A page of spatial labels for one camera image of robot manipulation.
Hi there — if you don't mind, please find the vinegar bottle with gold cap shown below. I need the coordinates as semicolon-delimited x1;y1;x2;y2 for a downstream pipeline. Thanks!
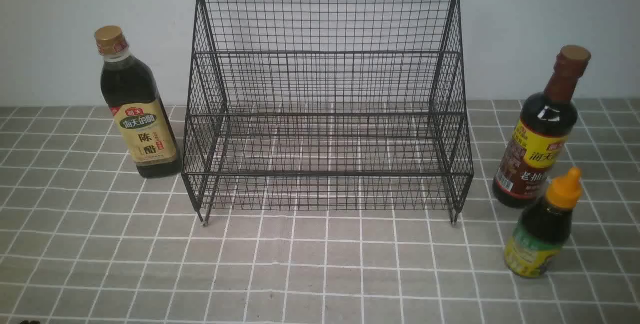
94;25;181;178

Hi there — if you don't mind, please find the soy sauce bottle brown cap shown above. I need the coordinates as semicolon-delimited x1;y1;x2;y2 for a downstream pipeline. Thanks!
492;45;592;208

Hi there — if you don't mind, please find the small bottle with orange cap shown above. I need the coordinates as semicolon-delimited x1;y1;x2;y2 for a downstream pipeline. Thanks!
503;167;583;278

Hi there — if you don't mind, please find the grey checked tablecloth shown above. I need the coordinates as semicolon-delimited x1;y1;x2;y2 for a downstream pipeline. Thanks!
1;98;639;324

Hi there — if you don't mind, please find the black wire mesh shelf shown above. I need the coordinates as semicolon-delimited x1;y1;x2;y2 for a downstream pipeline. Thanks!
182;0;474;226

